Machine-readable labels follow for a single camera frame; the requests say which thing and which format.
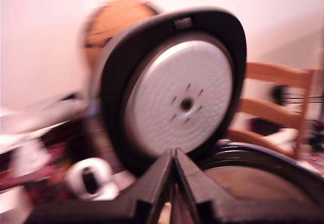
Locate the wooden chair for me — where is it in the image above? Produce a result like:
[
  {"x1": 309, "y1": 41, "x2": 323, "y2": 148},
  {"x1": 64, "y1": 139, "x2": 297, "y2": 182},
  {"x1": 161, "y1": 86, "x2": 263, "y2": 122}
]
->
[{"x1": 226, "y1": 61, "x2": 324, "y2": 160}]

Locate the brown wooden globe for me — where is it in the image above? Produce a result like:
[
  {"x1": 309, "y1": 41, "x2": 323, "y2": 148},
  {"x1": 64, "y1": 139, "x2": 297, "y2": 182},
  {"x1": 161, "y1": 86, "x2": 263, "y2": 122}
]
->
[{"x1": 83, "y1": 0, "x2": 163, "y2": 50}]

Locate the black rice cooker lid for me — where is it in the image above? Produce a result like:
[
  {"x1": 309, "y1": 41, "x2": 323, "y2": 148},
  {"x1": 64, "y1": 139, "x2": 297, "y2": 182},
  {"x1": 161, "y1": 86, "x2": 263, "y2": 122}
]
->
[{"x1": 98, "y1": 5, "x2": 248, "y2": 179}]

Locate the white round security camera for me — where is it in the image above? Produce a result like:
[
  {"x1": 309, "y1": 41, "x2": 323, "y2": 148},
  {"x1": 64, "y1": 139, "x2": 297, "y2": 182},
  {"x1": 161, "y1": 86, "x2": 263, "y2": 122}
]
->
[{"x1": 65, "y1": 157, "x2": 120, "y2": 201}]

